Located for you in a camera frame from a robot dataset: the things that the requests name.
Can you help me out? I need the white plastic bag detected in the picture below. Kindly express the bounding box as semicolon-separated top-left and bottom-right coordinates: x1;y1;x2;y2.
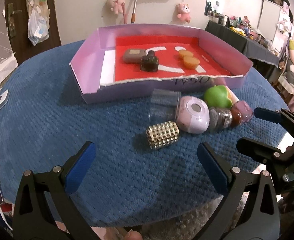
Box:
27;9;49;46

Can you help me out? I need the pink stick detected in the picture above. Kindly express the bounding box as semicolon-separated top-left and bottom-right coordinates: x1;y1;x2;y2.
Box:
122;2;127;24

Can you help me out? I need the green duck toy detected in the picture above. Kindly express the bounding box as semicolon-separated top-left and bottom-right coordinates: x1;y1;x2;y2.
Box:
203;85;233;108

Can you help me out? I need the pink fox plush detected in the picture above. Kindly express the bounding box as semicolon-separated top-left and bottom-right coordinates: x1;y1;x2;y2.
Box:
177;3;191;23

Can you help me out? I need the black nail polish bottle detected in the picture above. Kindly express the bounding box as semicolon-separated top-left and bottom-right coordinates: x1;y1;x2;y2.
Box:
140;50;159;72

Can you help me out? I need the dark red ball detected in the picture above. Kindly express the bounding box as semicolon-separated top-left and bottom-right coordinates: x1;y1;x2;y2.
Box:
230;109;242;127

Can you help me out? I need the lilac round mini camera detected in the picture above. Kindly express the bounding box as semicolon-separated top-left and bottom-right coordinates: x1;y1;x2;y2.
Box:
176;96;210;134

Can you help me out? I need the glitter silver jar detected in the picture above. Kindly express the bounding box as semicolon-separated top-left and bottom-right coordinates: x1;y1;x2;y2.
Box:
208;107;232;132

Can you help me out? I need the white board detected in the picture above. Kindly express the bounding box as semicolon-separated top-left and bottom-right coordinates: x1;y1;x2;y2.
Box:
257;0;282;46

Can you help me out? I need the dark cloth covered table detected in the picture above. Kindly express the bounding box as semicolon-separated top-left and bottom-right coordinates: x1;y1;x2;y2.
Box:
205;21;279;67

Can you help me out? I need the dark brown door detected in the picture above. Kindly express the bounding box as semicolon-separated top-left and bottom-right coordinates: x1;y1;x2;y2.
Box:
5;0;61;64

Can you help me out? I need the orange round cake toy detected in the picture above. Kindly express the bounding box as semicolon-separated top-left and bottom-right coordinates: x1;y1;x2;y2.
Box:
183;56;200;69
178;49;193;59

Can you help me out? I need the operator thumb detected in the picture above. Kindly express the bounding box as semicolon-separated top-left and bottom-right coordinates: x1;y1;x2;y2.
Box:
124;230;143;240

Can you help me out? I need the gold studded cylinder bottle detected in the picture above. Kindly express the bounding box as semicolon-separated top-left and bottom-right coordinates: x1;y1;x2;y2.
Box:
145;121;180;150

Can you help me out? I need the brown square compact case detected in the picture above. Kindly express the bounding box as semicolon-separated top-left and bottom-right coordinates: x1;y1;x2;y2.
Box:
123;49;147;63

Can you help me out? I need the pink nail polish bottle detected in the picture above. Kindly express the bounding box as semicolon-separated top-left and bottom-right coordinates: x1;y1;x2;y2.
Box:
227;86;253;124

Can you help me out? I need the pink red cardboard tray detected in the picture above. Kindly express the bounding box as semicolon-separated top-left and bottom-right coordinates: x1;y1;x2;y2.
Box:
69;24;252;103

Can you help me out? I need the brass door handle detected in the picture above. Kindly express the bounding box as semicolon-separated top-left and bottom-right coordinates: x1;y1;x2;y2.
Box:
7;3;22;38

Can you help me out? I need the pink bear plush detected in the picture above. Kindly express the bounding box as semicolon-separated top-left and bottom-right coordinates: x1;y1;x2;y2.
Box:
107;0;125;15

